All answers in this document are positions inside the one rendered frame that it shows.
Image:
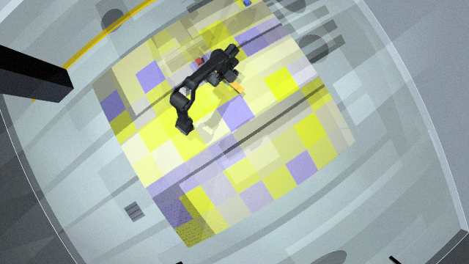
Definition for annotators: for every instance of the yellow bar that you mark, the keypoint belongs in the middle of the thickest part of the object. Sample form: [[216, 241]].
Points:
[[236, 86]]

